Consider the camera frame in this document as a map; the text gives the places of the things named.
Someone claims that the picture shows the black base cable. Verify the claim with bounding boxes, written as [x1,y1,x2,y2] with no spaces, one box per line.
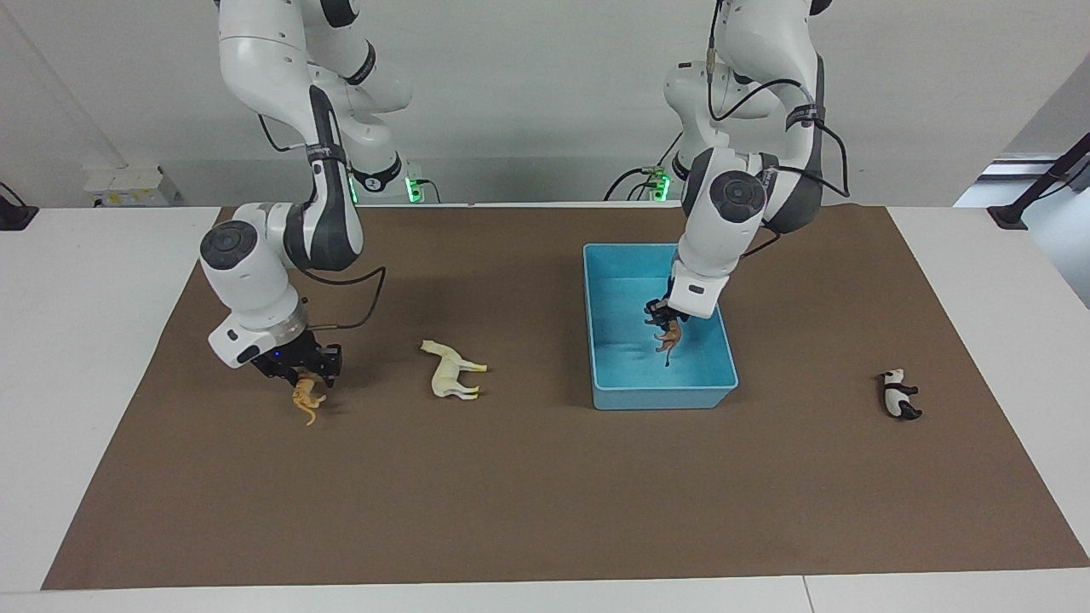
[604,132,685,203]

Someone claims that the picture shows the black and white panda toy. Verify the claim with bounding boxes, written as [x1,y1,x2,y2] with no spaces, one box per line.
[878,368,924,422]

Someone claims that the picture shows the black table clamp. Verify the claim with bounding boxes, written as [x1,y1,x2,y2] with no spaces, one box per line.
[0,180,40,232]

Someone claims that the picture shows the brown lion toy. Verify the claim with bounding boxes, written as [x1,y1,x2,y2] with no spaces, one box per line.
[653,319,685,370]

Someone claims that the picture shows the light blue plastic storage box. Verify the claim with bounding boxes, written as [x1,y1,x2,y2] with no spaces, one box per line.
[583,243,740,412]

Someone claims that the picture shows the white wall socket box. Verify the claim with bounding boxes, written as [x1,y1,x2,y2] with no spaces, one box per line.
[83,165,182,209]

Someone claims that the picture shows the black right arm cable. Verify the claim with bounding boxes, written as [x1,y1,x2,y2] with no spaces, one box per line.
[258,114,388,331]

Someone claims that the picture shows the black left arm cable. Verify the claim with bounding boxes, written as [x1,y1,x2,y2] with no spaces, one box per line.
[705,0,852,259]

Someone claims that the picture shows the brown paper table mat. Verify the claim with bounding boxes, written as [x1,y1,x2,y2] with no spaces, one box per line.
[42,203,1090,592]

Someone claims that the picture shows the black clamp stand pole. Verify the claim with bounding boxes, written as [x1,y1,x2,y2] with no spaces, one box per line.
[987,131,1090,232]

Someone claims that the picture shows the cream white horse toy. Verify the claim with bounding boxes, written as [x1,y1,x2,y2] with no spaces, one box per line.
[419,339,490,401]

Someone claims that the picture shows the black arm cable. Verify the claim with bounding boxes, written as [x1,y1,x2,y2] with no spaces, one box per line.
[258,114,388,331]
[705,0,852,259]

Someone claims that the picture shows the orange striped tiger toy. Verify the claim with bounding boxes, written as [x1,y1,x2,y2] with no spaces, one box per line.
[292,375,328,427]

